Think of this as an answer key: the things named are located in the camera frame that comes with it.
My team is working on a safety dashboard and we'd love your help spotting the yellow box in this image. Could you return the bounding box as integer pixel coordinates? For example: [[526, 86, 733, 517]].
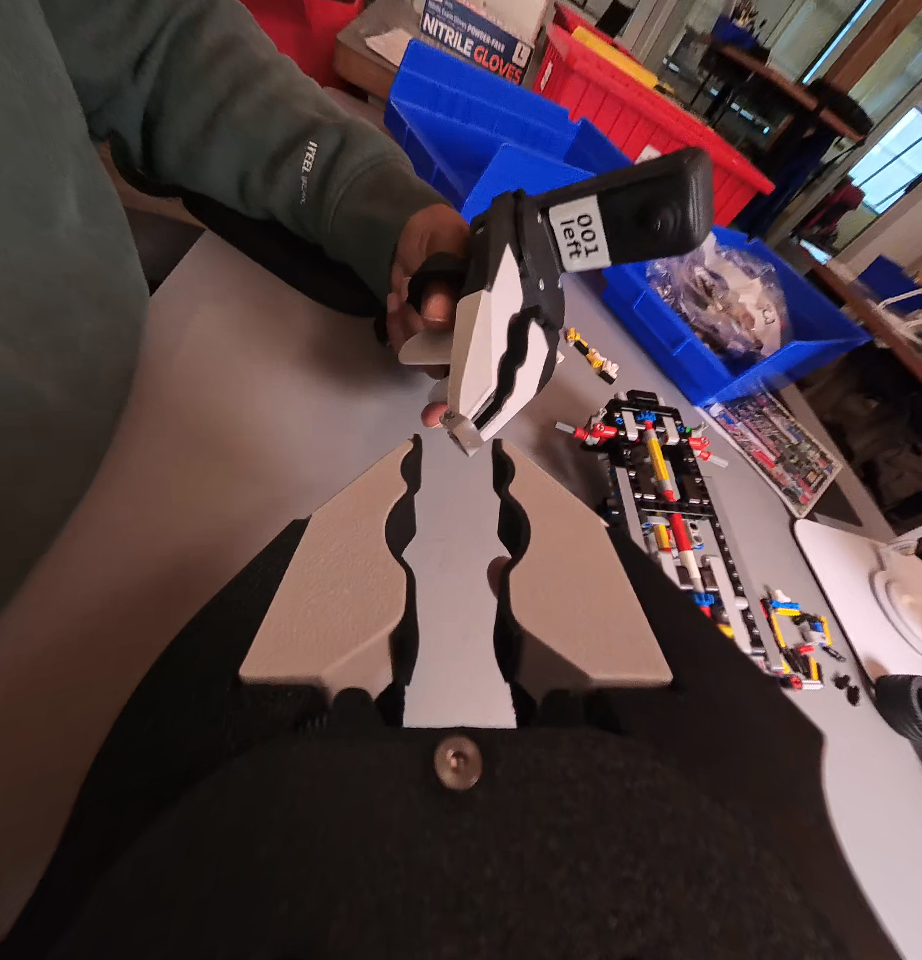
[[569, 26, 660, 91]]

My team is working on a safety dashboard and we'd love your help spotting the red plastic bin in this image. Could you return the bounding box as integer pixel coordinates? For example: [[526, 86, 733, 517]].
[[532, 22, 777, 226]]

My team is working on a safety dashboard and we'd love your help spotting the yellow black lego assembly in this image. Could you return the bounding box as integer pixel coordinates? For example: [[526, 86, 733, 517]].
[[564, 327, 621, 385]]

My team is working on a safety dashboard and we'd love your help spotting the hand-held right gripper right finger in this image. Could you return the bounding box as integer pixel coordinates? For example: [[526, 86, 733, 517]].
[[491, 438, 673, 697]]

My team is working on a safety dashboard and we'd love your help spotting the person's left forearm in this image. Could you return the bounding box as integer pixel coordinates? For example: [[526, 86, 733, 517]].
[[37, 0, 462, 316]]

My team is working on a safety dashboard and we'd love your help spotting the colourful instruction booklet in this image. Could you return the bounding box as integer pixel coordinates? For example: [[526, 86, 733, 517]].
[[708, 390, 844, 519]]

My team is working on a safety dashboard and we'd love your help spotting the black rubber tyre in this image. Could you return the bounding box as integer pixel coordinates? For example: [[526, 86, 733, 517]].
[[873, 673, 922, 744]]

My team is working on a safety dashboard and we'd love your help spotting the wooden desk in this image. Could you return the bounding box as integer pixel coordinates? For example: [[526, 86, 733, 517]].
[[701, 30, 870, 144]]

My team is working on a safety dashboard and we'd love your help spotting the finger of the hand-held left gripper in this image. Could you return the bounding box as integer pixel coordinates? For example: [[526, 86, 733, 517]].
[[446, 241, 543, 427], [472, 311, 563, 445]]

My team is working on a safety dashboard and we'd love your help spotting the plastic bag of lego pieces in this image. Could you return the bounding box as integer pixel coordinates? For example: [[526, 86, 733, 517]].
[[644, 240, 792, 361]]

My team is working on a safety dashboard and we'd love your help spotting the red container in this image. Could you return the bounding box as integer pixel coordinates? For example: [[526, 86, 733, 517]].
[[239, 0, 364, 87]]

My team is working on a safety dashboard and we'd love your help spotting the white monitor stand base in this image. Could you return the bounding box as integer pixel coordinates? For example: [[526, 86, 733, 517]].
[[794, 517, 922, 691]]

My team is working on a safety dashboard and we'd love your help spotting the pile of small lego pieces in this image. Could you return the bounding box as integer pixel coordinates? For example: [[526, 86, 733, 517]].
[[757, 588, 863, 706]]

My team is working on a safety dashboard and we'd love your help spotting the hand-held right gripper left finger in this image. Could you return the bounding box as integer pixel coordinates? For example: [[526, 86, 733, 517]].
[[238, 433, 424, 697]]

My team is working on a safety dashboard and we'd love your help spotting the blue plastic bin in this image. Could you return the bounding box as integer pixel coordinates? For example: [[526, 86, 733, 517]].
[[383, 37, 582, 196], [599, 225, 874, 410], [461, 120, 634, 226]]

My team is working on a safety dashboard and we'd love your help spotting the wooden workbench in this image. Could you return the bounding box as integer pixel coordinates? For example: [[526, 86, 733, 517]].
[[794, 240, 922, 399]]

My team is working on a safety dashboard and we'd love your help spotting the person's left hand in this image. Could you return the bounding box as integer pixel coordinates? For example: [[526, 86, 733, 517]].
[[386, 204, 473, 429]]

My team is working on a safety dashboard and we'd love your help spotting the small blue bin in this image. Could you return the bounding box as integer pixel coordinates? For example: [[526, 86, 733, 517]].
[[854, 255, 922, 316]]

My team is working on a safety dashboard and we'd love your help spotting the person's torso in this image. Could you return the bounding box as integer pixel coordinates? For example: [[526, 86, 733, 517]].
[[0, 0, 150, 631]]

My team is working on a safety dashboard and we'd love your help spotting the disposable gloves box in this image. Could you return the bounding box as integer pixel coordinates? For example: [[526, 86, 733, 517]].
[[418, 0, 552, 85]]

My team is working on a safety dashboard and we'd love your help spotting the lego car chassis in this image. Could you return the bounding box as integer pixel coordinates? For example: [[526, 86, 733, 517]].
[[554, 388, 769, 665]]

